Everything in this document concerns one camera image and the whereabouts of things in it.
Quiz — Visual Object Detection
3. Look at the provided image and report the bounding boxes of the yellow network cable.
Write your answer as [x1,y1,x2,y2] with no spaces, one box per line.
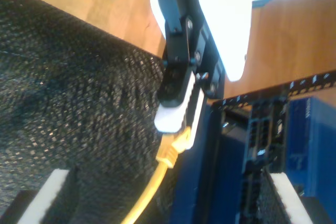
[121,126,194,224]

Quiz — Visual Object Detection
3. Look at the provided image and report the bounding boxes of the black rack server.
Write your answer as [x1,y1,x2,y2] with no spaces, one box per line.
[245,98,289,224]

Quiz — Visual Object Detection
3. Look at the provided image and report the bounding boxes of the black bubble wrap mat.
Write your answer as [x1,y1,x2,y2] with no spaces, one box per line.
[0,0,184,224]

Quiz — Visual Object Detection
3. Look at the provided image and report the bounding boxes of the blue network switch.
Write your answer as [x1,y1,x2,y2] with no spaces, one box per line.
[287,94,336,198]

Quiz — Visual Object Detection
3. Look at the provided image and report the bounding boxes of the black perforated rack post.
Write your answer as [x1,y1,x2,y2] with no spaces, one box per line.
[212,70,336,109]

